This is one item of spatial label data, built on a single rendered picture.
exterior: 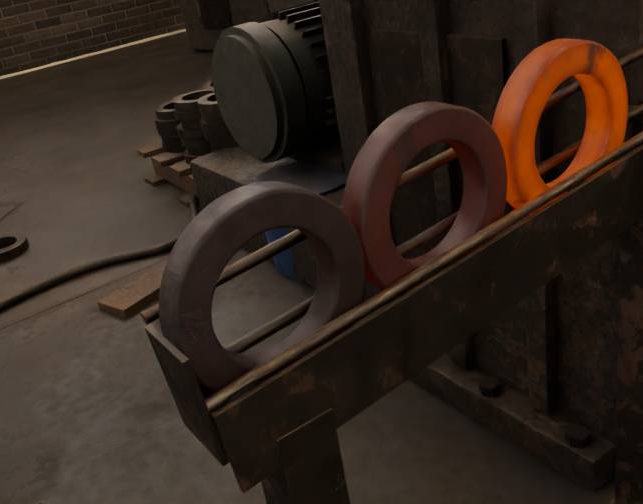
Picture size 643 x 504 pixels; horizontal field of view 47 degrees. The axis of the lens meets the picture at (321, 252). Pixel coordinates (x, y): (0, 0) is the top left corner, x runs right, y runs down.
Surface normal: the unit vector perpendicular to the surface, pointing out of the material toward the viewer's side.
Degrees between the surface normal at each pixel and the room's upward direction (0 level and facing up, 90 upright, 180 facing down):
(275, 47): 45
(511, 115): 64
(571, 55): 90
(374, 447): 0
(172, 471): 0
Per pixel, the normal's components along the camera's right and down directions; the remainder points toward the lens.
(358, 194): -0.79, -0.03
